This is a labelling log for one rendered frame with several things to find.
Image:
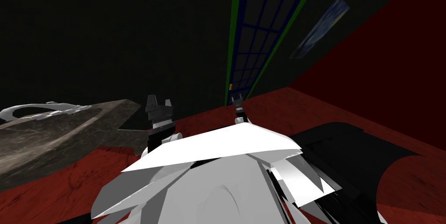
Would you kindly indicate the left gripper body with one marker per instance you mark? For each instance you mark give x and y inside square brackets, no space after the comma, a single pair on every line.
[159,113]

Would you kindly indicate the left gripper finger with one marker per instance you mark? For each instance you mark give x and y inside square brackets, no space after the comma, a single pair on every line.
[151,100]
[168,103]

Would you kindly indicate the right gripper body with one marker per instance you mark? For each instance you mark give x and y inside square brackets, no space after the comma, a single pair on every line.
[238,105]

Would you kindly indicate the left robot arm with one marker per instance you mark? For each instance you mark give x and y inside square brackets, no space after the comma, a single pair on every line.
[158,138]

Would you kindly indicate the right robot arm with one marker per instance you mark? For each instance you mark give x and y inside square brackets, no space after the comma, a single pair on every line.
[348,157]

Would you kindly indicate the blue paned door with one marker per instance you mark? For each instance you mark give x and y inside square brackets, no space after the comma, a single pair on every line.
[259,32]

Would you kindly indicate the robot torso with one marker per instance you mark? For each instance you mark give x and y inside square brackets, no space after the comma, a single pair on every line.
[216,182]

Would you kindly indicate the grey stone counter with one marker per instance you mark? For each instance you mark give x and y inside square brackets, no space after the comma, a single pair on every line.
[52,140]

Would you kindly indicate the white sink faucet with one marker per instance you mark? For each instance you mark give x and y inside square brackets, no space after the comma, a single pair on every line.
[41,109]

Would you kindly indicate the blue painting on wall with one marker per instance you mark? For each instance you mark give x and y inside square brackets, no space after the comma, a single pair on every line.
[322,27]

